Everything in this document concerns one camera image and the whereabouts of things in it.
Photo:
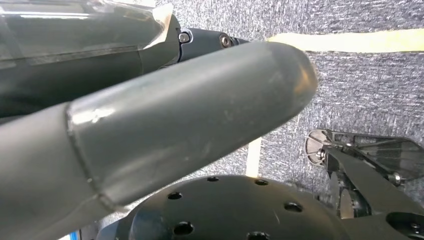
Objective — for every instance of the yellow floor tape square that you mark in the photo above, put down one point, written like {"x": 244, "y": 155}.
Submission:
{"x": 348, "y": 41}

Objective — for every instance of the black left robot foot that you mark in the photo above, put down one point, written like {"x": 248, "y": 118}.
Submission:
{"x": 364, "y": 179}

